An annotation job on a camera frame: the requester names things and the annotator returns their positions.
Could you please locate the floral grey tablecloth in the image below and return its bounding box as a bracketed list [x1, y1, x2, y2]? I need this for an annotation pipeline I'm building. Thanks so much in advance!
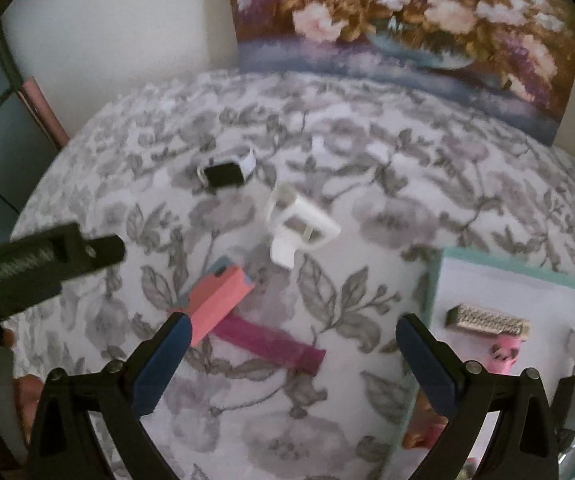
[10, 72, 575, 479]

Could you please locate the flower bouquet painting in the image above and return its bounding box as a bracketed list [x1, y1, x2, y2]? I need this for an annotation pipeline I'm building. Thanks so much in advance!
[230, 0, 575, 145]

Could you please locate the pink toy watch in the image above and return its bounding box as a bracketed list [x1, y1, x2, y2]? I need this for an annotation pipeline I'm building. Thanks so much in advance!
[486, 334, 523, 375]

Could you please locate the coral pink eraser block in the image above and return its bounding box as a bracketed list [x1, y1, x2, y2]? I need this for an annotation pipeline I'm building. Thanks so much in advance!
[174, 256, 255, 348]

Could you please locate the person's left hand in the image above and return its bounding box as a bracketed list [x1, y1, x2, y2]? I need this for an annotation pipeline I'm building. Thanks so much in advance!
[2, 329, 44, 444]

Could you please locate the white plastic clip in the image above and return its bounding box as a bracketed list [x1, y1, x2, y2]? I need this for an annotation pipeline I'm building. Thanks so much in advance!
[263, 183, 342, 270]

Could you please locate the magenta strap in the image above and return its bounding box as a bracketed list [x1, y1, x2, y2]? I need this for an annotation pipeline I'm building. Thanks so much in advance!
[213, 311, 328, 377]

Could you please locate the gold greek pattern clip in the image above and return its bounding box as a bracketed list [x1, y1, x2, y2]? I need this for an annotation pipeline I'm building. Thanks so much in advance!
[446, 304, 530, 340]

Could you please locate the pink puppy figurine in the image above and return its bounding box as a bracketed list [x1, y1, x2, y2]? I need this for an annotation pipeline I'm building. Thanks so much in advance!
[401, 390, 448, 450]

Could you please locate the black rectangular box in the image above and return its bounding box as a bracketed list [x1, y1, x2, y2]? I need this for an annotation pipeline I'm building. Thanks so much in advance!
[551, 375, 575, 438]

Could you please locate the small black white cube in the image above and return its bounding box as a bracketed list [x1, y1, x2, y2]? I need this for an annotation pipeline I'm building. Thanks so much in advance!
[196, 144, 256, 190]

